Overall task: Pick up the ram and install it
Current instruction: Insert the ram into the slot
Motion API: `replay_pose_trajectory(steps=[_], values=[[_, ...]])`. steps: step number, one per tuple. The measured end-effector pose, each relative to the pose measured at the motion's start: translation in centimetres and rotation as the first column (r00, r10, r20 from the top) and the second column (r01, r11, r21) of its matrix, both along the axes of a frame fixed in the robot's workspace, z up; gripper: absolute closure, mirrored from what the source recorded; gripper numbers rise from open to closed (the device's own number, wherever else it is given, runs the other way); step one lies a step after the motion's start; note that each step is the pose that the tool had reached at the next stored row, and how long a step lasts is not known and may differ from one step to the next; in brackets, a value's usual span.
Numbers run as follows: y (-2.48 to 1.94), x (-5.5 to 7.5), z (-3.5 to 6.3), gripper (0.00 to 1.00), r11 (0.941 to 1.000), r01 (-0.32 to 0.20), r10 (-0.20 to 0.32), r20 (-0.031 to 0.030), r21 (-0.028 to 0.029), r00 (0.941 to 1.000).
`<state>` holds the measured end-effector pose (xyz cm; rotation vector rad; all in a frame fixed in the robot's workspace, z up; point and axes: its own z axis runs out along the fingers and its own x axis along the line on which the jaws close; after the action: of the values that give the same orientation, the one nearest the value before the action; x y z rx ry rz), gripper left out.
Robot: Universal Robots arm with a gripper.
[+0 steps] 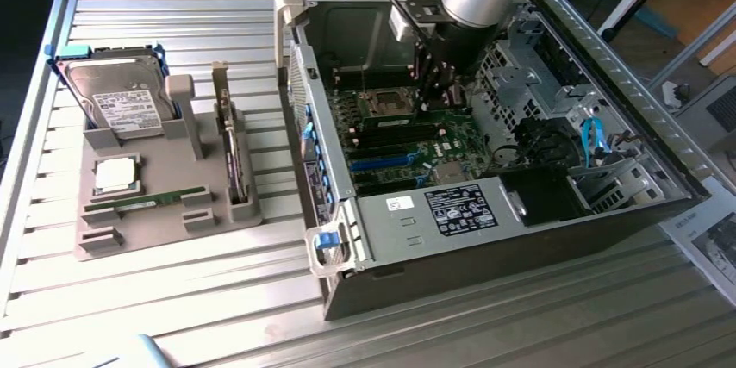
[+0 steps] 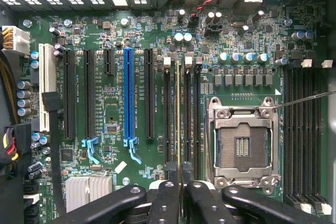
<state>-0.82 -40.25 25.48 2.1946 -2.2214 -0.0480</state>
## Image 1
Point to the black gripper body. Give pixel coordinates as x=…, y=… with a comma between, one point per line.
x=467, y=42

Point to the installed green RAM stick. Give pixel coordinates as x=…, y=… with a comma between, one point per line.
x=391, y=120

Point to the black RAM slot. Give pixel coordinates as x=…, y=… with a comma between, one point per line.
x=396, y=130
x=399, y=139

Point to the CPU socket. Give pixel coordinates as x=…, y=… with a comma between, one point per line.
x=387, y=103

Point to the green motherboard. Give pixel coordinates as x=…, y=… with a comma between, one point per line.
x=454, y=144

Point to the blue expansion slot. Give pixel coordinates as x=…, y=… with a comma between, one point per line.
x=382, y=163

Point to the black fan shroud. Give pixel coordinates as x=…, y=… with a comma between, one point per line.
x=546, y=195

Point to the silver power supply unit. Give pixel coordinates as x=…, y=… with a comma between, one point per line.
x=431, y=221

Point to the graphics card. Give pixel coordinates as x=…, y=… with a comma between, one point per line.
x=231, y=135

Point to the white power strip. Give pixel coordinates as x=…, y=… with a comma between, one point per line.
x=674, y=92

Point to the metal disk bay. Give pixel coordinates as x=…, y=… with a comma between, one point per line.
x=624, y=187

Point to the blue case latch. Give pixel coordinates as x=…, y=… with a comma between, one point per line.
x=326, y=241

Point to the open black PC case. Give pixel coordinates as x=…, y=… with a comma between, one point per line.
x=518, y=264

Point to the grey computer box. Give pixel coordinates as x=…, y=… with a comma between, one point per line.
x=710, y=109

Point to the hard disk in blue carrier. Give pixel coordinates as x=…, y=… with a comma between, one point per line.
x=123, y=96

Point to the grey parts rack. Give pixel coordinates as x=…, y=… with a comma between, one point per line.
x=162, y=230

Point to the silver CPU chip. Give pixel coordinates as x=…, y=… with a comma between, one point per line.
x=118, y=174

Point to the printed paper sheet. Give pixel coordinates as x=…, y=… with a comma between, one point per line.
x=710, y=243

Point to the light blue object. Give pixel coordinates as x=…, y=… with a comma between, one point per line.
x=140, y=353

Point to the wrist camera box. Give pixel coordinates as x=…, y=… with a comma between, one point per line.
x=415, y=19

